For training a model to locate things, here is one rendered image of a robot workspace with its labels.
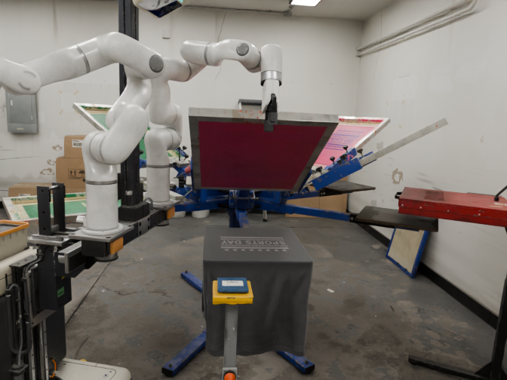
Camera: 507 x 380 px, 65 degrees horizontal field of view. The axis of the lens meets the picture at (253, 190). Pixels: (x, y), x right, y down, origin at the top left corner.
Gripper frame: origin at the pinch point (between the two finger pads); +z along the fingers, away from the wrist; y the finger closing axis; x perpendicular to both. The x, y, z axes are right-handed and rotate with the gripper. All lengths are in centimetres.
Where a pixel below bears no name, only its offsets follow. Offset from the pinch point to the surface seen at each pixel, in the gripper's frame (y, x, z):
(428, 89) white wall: -243, 200, -115
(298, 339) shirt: -37, 18, 81
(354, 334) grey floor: -156, 86, 108
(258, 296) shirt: -32, 1, 63
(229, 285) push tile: 0, -13, 54
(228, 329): -4, -13, 69
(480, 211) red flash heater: -61, 121, 24
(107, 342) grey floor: -149, -85, 110
